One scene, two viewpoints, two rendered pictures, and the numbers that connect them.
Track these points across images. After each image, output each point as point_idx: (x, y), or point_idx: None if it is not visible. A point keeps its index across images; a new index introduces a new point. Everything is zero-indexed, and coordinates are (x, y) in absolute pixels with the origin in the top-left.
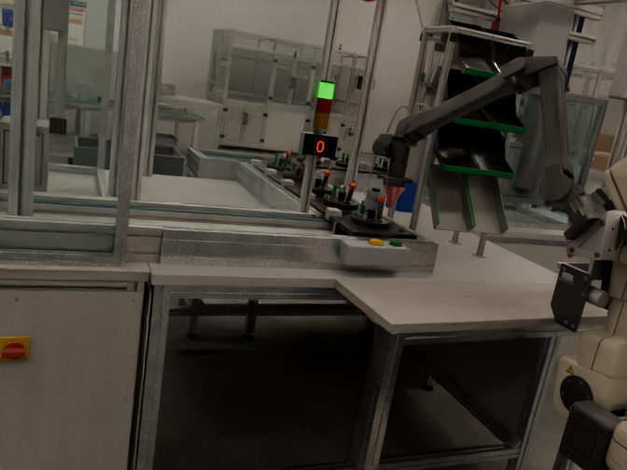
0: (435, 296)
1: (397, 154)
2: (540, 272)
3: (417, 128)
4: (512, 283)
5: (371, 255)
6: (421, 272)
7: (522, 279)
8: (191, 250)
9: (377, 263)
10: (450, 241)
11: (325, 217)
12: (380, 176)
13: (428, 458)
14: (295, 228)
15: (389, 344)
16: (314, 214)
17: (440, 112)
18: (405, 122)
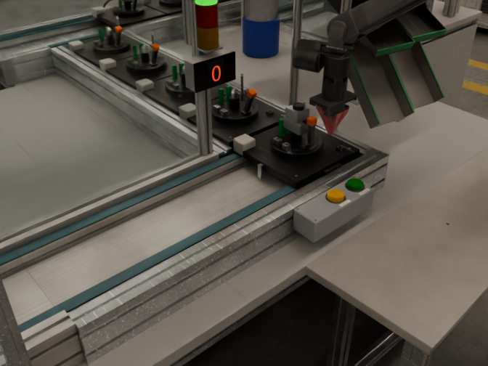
0: (422, 242)
1: (338, 70)
2: (468, 123)
3: (362, 30)
4: (464, 164)
5: (338, 217)
6: (374, 192)
7: (465, 148)
8: (124, 325)
9: (344, 221)
10: (352, 102)
11: (235, 151)
12: (316, 103)
13: (390, 342)
14: (206, 181)
15: (423, 359)
16: (221, 150)
17: (394, 3)
18: (343, 25)
